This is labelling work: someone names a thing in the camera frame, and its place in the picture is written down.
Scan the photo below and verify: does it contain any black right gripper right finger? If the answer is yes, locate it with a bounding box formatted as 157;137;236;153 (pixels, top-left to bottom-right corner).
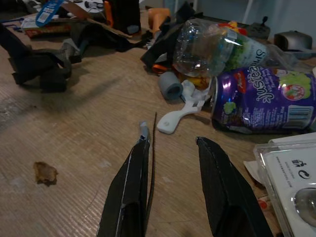
195;137;274;237

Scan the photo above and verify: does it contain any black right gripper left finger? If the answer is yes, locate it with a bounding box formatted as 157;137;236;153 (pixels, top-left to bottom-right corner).
96;112;158;237

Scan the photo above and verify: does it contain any clear plastic blister pack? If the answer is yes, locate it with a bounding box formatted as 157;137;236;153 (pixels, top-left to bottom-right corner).
253;132;316;237

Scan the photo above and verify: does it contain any brown crumpled paper scrap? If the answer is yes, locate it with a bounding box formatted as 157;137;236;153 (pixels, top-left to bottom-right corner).
33;161;59;186

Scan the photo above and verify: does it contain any purple crushed drink can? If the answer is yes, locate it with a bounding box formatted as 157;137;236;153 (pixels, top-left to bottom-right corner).
209;66;316;134

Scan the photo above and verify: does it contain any clear plastic water bottle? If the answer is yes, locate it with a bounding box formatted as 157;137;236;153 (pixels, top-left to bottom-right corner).
172;18;301;78

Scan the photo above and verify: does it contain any black orange tool part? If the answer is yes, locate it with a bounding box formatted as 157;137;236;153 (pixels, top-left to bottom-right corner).
140;4;198;75

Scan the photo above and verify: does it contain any black fabric pouch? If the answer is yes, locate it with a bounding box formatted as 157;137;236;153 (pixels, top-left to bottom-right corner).
70;22;149;54

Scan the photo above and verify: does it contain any black joystick controller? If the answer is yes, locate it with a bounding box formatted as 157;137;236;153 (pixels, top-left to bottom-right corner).
248;16;271;40

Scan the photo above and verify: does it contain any grey metal box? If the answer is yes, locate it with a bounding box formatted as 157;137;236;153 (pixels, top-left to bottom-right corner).
273;31;314;52

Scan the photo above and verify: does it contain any orange plastic cup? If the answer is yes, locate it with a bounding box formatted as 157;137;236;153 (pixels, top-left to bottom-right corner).
148;7;171;34

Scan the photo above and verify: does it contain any brown cardboard sheet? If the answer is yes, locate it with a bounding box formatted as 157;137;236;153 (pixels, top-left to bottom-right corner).
50;1;134;39

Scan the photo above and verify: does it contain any red printed snack packet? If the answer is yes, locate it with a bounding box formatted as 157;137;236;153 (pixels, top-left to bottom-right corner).
22;23;72;39

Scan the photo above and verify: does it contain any blue white label tag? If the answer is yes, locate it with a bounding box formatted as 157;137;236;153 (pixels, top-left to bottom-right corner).
35;0;65;28

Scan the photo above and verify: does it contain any white plastic bracket part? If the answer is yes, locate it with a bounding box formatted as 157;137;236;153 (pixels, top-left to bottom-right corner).
157;79;213;135

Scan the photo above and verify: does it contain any black foam strap bundle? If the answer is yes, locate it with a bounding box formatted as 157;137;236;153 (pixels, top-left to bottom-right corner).
0;23;83;93

